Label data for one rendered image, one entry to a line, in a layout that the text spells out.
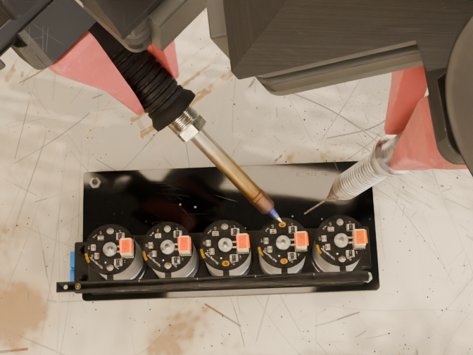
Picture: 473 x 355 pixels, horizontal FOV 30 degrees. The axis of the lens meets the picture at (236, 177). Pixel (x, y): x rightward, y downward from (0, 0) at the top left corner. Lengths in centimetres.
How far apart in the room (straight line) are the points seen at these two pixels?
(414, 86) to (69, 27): 13
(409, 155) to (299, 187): 22
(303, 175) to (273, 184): 2
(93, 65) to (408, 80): 13
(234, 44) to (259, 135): 34
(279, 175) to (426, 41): 32
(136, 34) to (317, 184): 24
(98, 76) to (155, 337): 18
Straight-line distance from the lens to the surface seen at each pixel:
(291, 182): 49
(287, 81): 19
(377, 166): 33
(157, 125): 41
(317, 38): 17
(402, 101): 29
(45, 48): 34
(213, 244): 43
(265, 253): 43
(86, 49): 35
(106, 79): 37
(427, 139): 25
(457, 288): 50
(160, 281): 43
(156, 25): 27
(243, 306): 49
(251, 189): 42
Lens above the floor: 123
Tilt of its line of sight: 75 degrees down
